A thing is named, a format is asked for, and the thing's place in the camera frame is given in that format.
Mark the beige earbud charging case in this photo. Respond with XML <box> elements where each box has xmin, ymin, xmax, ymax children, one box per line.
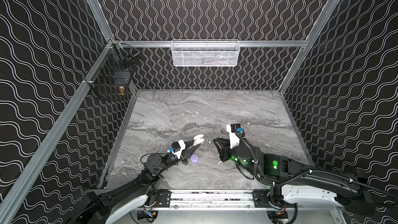
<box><xmin>193</xmin><ymin>134</ymin><xmax>205</xmax><ymax>146</ymax></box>

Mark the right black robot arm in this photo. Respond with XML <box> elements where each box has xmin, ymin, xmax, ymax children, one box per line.
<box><xmin>213</xmin><ymin>138</ymin><xmax>398</xmax><ymax>216</ymax></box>

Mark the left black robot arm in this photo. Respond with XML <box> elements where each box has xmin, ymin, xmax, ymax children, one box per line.
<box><xmin>66</xmin><ymin>134</ymin><xmax>205</xmax><ymax>224</ymax></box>

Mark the purple round charging case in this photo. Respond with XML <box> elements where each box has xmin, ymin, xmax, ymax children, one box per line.
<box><xmin>190</xmin><ymin>154</ymin><xmax>199</xmax><ymax>163</ymax></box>

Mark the brass knob in basket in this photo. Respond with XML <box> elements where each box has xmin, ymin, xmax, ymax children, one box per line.
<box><xmin>118</xmin><ymin>86</ymin><xmax>125</xmax><ymax>96</ymax></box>

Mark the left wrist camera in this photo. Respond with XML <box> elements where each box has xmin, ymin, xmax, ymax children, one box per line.
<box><xmin>167</xmin><ymin>140</ymin><xmax>186</xmax><ymax>159</ymax></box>

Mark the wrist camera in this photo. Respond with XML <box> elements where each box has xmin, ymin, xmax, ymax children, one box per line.
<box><xmin>226</xmin><ymin>123</ymin><xmax>243</xmax><ymax>149</ymax></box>
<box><xmin>167</xmin><ymin>140</ymin><xmax>186</xmax><ymax>159</ymax></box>

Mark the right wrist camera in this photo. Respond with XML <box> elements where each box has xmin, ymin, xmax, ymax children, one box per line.
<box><xmin>226</xmin><ymin>123</ymin><xmax>243</xmax><ymax>149</ymax></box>

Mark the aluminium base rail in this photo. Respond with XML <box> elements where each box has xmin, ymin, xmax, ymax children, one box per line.
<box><xmin>88</xmin><ymin>188</ymin><xmax>338</xmax><ymax>211</ymax></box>

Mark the white wire mesh basket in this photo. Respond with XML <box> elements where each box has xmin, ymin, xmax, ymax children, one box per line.
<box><xmin>171</xmin><ymin>39</ymin><xmax>240</xmax><ymax>67</ymax></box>

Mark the black wire basket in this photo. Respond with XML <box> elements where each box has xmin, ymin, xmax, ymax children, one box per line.
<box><xmin>85</xmin><ymin>40</ymin><xmax>142</xmax><ymax>103</ymax></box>

